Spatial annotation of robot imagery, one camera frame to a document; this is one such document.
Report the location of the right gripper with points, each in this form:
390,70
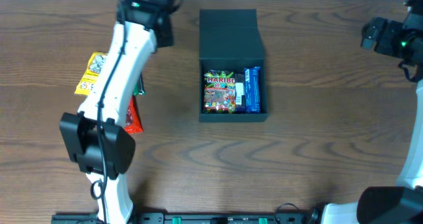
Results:
369,36

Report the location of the blue Oreo cookie pack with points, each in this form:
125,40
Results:
252,90

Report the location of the dark green box with lid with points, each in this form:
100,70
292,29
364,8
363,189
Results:
230,40

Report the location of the Haribo gummy candy bag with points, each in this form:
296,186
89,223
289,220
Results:
219,92

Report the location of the green snack bar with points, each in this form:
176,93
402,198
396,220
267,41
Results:
139,88

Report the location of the dark blue snack bar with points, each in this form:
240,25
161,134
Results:
240,101

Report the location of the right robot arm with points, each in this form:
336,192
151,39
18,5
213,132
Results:
401,203

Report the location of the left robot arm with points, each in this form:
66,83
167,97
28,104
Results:
94,136

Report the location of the red candy bag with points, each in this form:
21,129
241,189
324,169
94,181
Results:
133,123

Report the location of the yellow snack bag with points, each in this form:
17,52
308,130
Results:
88,80

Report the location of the black mounting rail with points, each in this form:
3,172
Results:
282,218

